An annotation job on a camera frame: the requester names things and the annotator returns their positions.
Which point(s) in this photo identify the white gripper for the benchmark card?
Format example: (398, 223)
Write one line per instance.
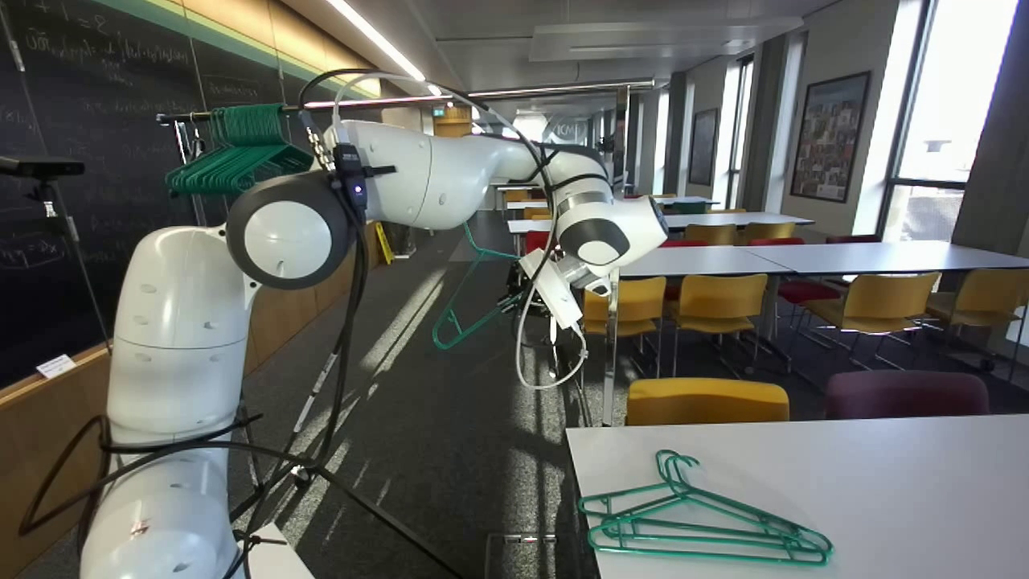
(557, 282)

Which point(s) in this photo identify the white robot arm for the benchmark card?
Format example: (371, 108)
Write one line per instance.
(186, 312)

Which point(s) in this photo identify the yellow chair near table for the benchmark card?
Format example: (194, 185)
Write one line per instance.
(706, 400)

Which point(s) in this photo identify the green hangers on table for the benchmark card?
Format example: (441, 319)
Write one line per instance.
(680, 520)

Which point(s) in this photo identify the maroon chair near table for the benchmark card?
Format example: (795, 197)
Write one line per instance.
(902, 393)

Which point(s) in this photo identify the long white table row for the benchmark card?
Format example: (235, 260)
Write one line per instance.
(823, 260)

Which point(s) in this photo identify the white near table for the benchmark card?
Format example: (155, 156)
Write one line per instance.
(898, 498)

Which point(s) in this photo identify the framed wall picture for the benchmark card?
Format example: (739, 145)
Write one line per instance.
(828, 141)

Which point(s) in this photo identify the green hangers on rail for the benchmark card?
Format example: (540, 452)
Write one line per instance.
(257, 145)

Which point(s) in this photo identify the metal clothes rail stand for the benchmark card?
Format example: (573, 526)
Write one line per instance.
(517, 97)

